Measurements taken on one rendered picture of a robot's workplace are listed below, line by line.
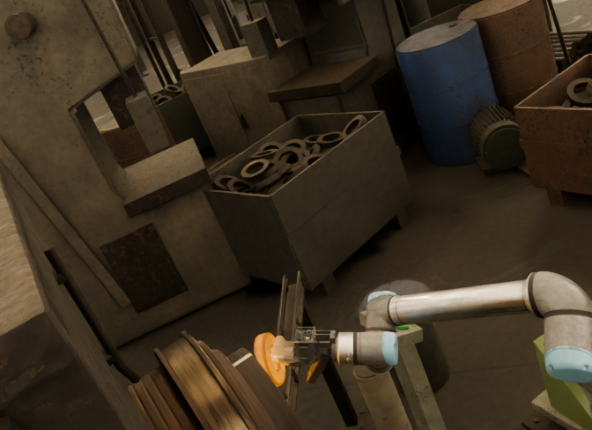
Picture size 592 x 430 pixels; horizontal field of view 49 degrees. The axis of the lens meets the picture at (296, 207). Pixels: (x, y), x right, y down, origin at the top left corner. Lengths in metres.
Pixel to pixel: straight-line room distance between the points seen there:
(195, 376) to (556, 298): 0.89
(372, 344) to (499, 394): 1.14
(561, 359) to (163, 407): 0.91
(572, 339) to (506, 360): 1.39
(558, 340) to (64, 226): 2.97
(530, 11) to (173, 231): 2.79
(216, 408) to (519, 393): 1.86
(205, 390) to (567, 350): 0.85
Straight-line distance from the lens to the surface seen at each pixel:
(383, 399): 2.41
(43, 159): 3.91
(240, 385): 1.27
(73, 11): 3.77
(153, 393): 1.29
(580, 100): 3.81
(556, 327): 1.68
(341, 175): 3.77
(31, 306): 0.68
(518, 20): 4.83
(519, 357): 3.03
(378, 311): 1.98
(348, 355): 1.85
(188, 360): 1.28
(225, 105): 5.63
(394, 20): 5.28
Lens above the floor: 1.99
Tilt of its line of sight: 23 degrees down
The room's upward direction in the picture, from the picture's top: 23 degrees counter-clockwise
